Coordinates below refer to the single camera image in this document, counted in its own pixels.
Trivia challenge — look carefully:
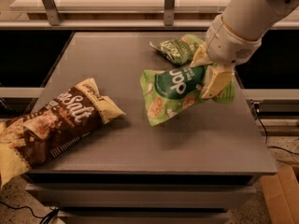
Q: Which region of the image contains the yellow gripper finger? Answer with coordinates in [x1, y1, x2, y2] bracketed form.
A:
[200, 64, 235, 99]
[191, 42, 212, 67]

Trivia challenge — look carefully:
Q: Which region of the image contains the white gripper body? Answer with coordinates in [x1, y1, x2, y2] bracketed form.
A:
[206, 15, 262, 67]

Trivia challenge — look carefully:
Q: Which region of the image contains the green rice chip bag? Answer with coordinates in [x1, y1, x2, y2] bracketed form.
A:
[139, 63, 236, 127]

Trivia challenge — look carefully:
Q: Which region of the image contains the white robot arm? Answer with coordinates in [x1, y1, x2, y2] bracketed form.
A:
[192, 0, 299, 99]

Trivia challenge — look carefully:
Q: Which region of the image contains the small green snack bag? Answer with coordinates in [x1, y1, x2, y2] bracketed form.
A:
[149, 34, 204, 66]

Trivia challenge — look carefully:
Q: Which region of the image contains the brown chip bag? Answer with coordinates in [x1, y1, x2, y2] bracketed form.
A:
[0, 78, 123, 185]

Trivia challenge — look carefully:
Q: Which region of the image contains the grey drawer cabinet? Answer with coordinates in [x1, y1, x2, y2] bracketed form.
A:
[27, 32, 277, 224]

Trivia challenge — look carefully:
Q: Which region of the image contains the cardboard box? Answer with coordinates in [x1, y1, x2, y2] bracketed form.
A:
[260, 166, 299, 224]

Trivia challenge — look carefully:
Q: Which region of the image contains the white shelf with metal brackets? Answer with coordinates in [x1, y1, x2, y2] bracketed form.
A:
[0, 0, 299, 30]

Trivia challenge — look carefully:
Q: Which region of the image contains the black floor cable left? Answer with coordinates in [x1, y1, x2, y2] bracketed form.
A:
[0, 199, 60, 224]

